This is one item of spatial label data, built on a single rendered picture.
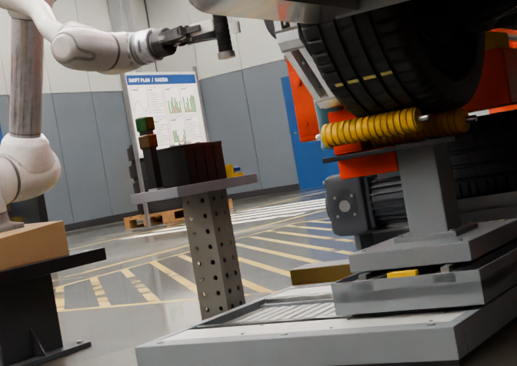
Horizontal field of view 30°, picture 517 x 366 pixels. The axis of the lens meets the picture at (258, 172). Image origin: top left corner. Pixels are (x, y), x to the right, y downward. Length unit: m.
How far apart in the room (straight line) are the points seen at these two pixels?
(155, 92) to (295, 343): 9.87
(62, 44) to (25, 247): 0.73
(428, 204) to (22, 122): 1.38
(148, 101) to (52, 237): 8.84
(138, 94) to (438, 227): 9.50
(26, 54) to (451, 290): 1.58
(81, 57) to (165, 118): 9.55
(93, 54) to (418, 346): 1.08
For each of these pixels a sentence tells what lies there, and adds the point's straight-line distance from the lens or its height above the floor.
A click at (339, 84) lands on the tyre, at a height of 0.62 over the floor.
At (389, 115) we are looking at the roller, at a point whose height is 0.53.
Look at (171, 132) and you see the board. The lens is 12.03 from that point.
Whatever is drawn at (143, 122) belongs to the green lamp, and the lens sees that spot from 2.73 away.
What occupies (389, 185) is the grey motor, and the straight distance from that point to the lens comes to 2.71.
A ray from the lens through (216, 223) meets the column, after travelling 2.88.
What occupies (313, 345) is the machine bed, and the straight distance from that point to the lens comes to 2.15.
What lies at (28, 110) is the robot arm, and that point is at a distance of 3.13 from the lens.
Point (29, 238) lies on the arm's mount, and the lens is 2.95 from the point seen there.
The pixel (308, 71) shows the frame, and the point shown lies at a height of 0.67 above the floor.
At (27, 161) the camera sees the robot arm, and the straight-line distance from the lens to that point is 3.13.
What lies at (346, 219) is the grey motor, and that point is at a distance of 2.75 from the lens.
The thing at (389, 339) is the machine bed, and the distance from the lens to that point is 2.06.
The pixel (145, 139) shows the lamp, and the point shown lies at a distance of 2.73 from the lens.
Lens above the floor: 0.45
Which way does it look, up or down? level
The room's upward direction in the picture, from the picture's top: 10 degrees counter-clockwise
